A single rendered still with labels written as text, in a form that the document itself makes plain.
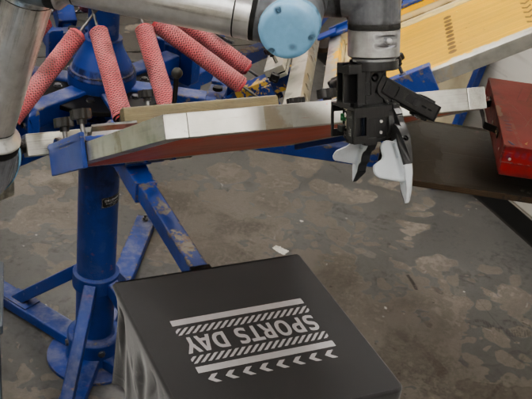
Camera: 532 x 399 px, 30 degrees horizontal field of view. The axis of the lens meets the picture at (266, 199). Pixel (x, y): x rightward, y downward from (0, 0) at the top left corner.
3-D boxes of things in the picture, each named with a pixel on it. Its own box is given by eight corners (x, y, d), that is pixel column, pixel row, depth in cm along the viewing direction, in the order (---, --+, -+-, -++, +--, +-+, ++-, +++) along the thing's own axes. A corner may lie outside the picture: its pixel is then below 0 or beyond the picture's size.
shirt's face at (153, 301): (401, 389, 194) (401, 386, 194) (191, 436, 176) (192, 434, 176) (297, 256, 231) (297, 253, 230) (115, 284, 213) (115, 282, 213)
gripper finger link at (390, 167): (378, 207, 140) (359, 148, 143) (413, 202, 142) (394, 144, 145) (387, 199, 137) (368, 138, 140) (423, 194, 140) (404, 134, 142)
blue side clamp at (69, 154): (108, 165, 193) (104, 129, 193) (83, 168, 191) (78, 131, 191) (74, 173, 221) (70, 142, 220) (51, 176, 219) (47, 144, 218)
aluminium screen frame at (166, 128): (487, 108, 171) (484, 86, 171) (165, 139, 147) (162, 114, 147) (292, 145, 243) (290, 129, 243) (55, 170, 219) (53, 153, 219)
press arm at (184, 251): (284, 402, 200) (288, 379, 197) (257, 408, 197) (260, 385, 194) (110, 128, 294) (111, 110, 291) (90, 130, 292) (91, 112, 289)
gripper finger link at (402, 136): (392, 173, 143) (374, 119, 146) (403, 172, 144) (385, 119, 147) (407, 160, 139) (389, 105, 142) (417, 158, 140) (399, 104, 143)
